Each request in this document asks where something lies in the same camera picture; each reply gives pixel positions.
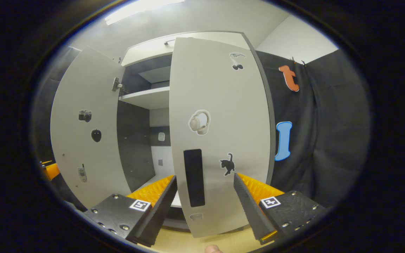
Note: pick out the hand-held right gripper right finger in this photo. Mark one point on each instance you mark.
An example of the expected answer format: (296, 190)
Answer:
(250, 211)

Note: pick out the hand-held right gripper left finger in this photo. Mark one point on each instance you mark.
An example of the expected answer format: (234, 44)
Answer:
(160, 214)

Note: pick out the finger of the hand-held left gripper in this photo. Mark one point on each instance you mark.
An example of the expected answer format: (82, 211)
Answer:
(52, 171)

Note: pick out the cabinet door with camera sticker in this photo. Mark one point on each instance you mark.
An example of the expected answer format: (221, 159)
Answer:
(83, 88)

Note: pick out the cabinet door with calendar sticker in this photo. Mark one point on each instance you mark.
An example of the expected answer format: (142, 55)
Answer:
(216, 95)

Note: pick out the black rectangular door pull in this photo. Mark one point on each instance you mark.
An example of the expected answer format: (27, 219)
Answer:
(194, 179)

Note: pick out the white and grey cabinet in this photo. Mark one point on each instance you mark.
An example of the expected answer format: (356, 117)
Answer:
(135, 140)

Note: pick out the metal cabinet door hinge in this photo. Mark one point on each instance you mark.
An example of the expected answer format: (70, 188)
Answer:
(116, 84)

